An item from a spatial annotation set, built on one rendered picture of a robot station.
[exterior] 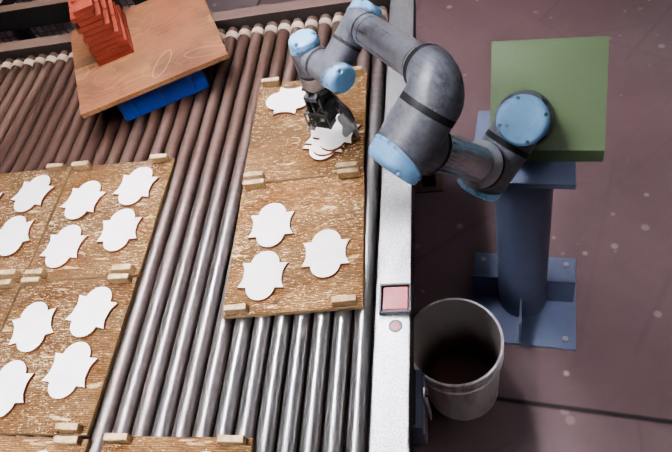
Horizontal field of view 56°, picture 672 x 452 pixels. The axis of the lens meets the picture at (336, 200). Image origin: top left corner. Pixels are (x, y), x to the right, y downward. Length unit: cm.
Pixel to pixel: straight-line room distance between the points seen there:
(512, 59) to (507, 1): 205
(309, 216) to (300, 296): 24
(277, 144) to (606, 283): 137
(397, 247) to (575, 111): 58
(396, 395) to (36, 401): 86
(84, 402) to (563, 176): 131
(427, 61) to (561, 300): 151
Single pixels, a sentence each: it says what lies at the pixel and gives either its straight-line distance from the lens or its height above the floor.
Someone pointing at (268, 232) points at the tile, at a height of 95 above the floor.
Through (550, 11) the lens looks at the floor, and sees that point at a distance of 371.
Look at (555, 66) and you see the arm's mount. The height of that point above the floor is 107.
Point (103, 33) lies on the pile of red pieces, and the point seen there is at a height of 114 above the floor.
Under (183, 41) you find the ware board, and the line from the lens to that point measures 224.
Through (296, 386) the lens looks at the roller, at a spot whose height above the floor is 92.
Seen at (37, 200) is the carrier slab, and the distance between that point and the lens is 214.
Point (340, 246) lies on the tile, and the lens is 159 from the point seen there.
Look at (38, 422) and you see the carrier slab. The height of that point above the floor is 94.
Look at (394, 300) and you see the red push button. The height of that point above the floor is 93.
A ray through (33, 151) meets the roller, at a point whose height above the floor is 92.
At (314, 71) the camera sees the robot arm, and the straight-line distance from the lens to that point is 154.
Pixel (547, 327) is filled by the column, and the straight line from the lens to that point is 248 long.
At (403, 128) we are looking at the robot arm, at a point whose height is 140.
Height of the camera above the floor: 223
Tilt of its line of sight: 50 degrees down
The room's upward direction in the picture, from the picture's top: 20 degrees counter-clockwise
